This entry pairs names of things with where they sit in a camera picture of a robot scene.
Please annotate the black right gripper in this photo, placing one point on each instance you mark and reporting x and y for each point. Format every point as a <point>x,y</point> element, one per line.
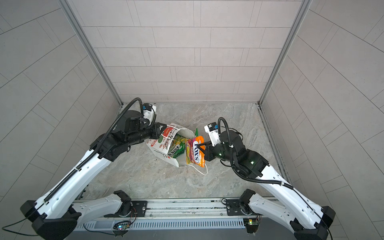
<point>208,154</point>

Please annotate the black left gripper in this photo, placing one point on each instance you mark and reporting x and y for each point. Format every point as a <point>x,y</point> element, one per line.
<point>155,132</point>

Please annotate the orange pink Fox's candy bag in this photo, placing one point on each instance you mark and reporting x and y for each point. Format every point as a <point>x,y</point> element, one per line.
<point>195,151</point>

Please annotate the floral white paper bag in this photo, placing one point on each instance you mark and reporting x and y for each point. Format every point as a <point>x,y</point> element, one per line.
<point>160,148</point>

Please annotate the green Fox's spring tea bag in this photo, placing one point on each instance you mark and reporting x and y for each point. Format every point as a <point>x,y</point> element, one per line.
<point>181,142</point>

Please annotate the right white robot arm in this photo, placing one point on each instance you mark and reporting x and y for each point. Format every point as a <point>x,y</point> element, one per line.
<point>304,218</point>

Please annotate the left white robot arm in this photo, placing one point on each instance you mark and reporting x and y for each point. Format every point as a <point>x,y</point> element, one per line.
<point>55,214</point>

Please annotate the right green circuit board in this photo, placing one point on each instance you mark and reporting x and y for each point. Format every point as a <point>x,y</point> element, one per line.
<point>251,225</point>

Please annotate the green circuit board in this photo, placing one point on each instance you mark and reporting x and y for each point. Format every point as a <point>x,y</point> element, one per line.
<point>251,225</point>
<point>122,226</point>

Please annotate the left green circuit board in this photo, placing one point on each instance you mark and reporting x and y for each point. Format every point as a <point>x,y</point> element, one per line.
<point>122,226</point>

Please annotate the white ventilation grille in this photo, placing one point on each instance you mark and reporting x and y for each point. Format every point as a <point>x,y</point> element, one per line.
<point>164,224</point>

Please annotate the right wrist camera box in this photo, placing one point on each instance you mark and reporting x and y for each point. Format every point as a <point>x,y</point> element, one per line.
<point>212,130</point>

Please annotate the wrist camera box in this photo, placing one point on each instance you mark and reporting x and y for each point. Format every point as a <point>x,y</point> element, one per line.
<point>212,130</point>
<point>149,111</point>

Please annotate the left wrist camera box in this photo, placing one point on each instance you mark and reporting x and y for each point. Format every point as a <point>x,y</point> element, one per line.
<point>149,111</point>

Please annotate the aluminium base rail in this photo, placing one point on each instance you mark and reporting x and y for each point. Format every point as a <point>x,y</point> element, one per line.
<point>198,208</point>

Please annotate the aluminium left corner post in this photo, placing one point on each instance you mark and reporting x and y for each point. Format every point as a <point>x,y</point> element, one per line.
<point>68,12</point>

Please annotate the aluminium corner post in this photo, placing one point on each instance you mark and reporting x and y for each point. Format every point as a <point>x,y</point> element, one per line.
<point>68,12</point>
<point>304,7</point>

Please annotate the aluminium right corner post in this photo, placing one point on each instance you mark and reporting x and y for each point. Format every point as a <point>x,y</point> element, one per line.
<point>304,7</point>

